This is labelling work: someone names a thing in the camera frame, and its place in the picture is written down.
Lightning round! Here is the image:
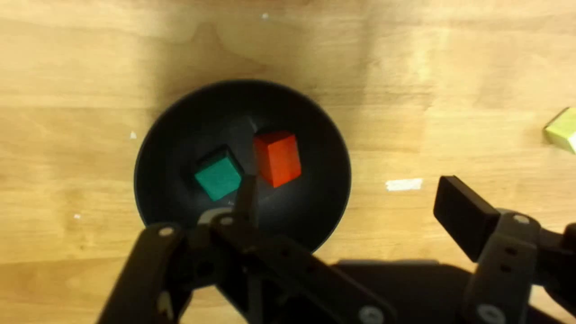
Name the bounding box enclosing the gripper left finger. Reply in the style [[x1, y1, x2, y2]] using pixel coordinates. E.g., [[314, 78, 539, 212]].
[[97, 175, 396, 324]]

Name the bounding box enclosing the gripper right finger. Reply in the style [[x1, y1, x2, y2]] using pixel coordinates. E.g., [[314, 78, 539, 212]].
[[433, 175, 576, 324]]

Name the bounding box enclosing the black bowl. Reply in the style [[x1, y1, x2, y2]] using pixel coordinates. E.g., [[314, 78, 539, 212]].
[[134, 80, 352, 255]]

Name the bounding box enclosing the green block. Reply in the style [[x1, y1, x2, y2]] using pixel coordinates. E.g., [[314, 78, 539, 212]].
[[194, 146, 244, 202]]

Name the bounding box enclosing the orange block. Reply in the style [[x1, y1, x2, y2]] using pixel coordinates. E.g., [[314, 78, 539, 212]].
[[253, 131, 302, 188]]

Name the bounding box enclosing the white tape strip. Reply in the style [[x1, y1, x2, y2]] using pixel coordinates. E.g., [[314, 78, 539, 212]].
[[386, 178, 423, 192]]

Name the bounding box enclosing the yellow-green block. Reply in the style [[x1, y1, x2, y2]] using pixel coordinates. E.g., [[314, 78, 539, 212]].
[[544, 107, 576, 154]]

